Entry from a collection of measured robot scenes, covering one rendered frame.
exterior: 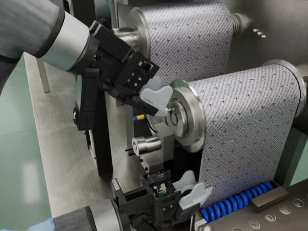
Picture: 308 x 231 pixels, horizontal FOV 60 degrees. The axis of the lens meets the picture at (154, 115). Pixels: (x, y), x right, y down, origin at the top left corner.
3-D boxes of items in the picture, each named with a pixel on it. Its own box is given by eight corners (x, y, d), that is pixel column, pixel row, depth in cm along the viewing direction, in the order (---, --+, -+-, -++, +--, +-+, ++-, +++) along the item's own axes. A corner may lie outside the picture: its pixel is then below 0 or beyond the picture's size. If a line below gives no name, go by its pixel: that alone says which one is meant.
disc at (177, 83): (165, 129, 62) (166, 68, 55) (167, 128, 62) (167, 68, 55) (200, 167, 51) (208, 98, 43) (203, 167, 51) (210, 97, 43)
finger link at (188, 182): (212, 168, 56) (174, 183, 52) (209, 188, 59) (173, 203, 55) (204, 159, 58) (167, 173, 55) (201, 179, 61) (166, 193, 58)
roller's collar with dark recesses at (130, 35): (110, 51, 69) (107, 26, 66) (131, 48, 72) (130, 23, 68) (118, 59, 65) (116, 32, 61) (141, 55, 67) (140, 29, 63)
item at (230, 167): (194, 211, 61) (202, 148, 51) (271, 178, 69) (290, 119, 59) (195, 213, 61) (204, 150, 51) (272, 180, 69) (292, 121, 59)
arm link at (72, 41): (39, 66, 34) (34, 47, 41) (70, 82, 37) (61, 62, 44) (69, 16, 33) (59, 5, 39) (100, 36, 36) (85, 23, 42)
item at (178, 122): (176, 144, 53) (162, 113, 57) (185, 141, 54) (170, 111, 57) (188, 125, 47) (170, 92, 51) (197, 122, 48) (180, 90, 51)
